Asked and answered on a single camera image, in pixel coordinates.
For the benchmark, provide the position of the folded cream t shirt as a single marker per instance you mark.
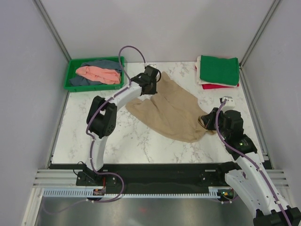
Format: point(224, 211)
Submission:
point(198, 70)

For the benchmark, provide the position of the folded red t shirt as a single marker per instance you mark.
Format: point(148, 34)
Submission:
point(206, 85)

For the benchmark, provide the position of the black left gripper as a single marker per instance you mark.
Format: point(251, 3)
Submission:
point(154, 91)

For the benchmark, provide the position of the green plastic bin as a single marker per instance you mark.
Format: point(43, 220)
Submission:
point(76, 63)

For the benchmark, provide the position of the aluminium frame post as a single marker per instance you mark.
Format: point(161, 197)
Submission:
point(265, 22)
point(49, 23)

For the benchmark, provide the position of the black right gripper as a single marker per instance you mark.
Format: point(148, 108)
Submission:
point(208, 118)

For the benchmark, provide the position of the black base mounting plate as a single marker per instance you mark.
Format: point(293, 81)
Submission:
point(160, 177)

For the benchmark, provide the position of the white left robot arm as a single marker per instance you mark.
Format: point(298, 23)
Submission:
point(102, 116)

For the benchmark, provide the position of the folded green t shirt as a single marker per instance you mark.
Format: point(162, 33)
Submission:
point(218, 69)

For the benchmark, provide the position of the beige t shirt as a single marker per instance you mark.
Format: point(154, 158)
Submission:
point(173, 112)

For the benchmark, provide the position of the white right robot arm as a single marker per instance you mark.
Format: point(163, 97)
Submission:
point(247, 175)

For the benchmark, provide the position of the white slotted cable duct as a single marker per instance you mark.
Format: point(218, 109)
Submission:
point(89, 192)

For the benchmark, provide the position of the blue grey t shirt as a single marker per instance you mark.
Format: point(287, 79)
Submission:
point(106, 64)

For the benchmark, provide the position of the right aluminium frame post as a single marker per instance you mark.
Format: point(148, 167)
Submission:
point(265, 22)

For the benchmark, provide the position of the left aluminium frame post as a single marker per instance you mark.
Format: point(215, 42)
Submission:
point(49, 23)

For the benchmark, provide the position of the aluminium front frame rail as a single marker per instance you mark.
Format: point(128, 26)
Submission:
point(66, 178)

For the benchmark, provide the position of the salmon pink t shirt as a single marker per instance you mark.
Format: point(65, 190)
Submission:
point(93, 73)

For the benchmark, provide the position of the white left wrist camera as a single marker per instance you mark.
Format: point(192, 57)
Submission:
point(150, 64)

